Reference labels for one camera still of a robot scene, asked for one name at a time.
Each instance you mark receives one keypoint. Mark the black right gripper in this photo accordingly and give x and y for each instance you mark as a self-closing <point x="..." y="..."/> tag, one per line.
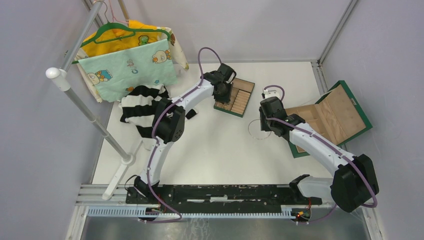
<point x="263" y="126"/>

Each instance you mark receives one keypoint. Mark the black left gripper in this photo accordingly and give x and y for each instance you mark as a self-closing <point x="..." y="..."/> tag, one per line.
<point x="227" y="98"/>

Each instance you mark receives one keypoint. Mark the green jewelry tray with compartments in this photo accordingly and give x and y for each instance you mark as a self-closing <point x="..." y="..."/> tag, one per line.
<point x="241" y="92"/>

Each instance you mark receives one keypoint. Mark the green jewelry box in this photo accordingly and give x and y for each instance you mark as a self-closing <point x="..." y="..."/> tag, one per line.
<point x="337" y="115"/>

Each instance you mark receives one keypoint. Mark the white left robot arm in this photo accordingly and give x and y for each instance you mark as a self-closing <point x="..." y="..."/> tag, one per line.
<point x="150" y="175"/>

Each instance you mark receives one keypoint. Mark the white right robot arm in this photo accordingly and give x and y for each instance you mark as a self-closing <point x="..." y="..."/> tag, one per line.
<point x="353" y="182"/>

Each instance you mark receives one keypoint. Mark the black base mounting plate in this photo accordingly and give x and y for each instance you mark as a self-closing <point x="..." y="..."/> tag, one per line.
<point x="223" y="199"/>

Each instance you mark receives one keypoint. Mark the black white striped cloth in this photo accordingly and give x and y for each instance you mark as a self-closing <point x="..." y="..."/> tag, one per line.
<point x="143" y="106"/>

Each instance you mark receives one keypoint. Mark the yellow cartoon garment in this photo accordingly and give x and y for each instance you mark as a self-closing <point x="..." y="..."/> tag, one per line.
<point x="90" y="50"/>

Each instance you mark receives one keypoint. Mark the green clothes hanger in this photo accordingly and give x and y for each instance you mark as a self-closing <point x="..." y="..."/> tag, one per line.
<point x="119" y="58"/>

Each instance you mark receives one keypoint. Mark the mint cartoon print cloth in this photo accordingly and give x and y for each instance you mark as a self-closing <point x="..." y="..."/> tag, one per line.
<point x="113" y="74"/>

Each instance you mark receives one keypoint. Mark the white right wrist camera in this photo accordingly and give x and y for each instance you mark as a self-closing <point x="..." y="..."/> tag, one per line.
<point x="269" y="93"/>

